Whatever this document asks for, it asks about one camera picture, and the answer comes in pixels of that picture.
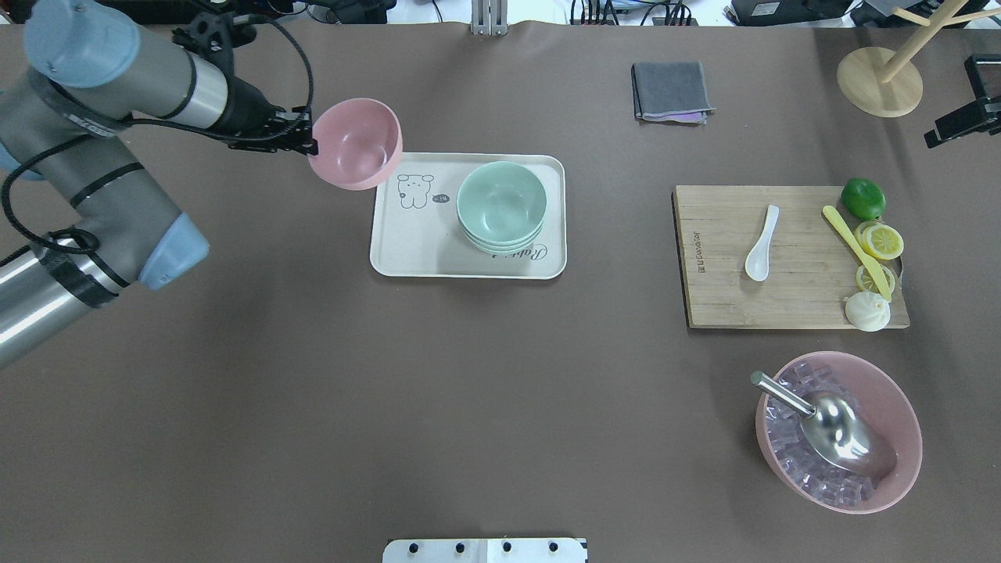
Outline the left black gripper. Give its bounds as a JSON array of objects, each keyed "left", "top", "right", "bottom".
[{"left": 228, "top": 82, "right": 318, "bottom": 154}]

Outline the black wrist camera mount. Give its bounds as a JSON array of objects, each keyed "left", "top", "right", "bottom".
[{"left": 171, "top": 12, "right": 257, "bottom": 77}]

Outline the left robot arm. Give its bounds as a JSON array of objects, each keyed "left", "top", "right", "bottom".
[{"left": 2, "top": 1, "right": 318, "bottom": 366}]

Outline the green bowl stack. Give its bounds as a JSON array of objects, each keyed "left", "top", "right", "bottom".
[{"left": 455, "top": 161, "right": 548, "bottom": 254}]

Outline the aluminium frame post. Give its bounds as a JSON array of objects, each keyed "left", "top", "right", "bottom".
[{"left": 471, "top": 0, "right": 508, "bottom": 37}]

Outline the small pink bowl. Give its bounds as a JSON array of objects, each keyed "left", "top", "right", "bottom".
[{"left": 308, "top": 99, "right": 403, "bottom": 190}]

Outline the yellow plastic knife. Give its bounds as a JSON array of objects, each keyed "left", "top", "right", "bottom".
[{"left": 821, "top": 206, "right": 892, "bottom": 302}]

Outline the white ceramic spoon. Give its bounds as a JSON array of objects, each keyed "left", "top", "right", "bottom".
[{"left": 744, "top": 206, "right": 780, "bottom": 282}]

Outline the large pink ice bowl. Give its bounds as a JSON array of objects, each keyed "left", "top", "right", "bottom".
[{"left": 755, "top": 350, "right": 923, "bottom": 515}]

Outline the cream serving tray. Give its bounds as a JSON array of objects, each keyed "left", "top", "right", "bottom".
[{"left": 371, "top": 152, "right": 568, "bottom": 279}]

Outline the lemon slice lower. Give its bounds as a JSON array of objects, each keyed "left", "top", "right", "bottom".
[{"left": 855, "top": 264, "right": 898, "bottom": 293}]

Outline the grey folded cloth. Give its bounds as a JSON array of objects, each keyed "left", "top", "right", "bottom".
[{"left": 630, "top": 61, "right": 716, "bottom": 124}]

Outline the bamboo cutting board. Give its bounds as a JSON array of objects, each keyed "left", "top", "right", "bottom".
[{"left": 673, "top": 185, "right": 860, "bottom": 329}]

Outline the metal ice scoop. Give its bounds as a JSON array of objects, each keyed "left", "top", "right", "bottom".
[{"left": 750, "top": 371, "right": 898, "bottom": 481}]

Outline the wooden mug tree stand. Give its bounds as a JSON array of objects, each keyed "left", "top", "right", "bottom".
[{"left": 836, "top": 1, "right": 1000, "bottom": 118}]

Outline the green lime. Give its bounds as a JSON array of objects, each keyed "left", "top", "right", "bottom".
[{"left": 840, "top": 178, "right": 887, "bottom": 221}]

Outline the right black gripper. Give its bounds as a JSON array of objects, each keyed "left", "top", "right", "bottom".
[{"left": 924, "top": 54, "right": 1000, "bottom": 149}]

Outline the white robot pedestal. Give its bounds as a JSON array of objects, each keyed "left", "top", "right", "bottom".
[{"left": 382, "top": 537, "right": 589, "bottom": 562}]

